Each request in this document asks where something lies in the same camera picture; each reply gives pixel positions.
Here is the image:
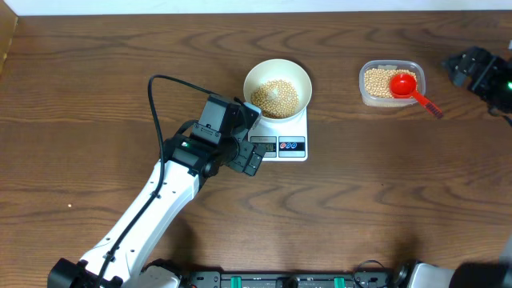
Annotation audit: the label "red plastic measuring scoop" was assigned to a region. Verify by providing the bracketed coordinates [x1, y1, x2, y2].
[390, 74, 443, 118]

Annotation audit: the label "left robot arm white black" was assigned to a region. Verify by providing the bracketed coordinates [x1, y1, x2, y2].
[47, 134, 266, 288]

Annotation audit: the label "white digital kitchen scale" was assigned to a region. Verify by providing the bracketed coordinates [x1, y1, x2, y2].
[248, 109, 308, 162]

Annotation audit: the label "soybeans in bowl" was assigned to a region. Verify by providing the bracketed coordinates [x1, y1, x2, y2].
[250, 79, 299, 119]

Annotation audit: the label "white bowl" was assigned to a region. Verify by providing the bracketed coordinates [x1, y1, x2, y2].
[243, 59, 313, 119]

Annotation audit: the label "clear plastic container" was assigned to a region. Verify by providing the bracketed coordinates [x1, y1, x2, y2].
[359, 60, 426, 108]

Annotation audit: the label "soybeans pile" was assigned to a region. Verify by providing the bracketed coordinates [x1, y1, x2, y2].
[364, 68, 417, 98]

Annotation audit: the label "cardboard box edge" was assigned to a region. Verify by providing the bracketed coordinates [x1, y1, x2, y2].
[0, 0, 18, 72]

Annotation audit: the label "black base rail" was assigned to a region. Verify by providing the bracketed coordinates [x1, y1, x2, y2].
[139, 259, 453, 288]

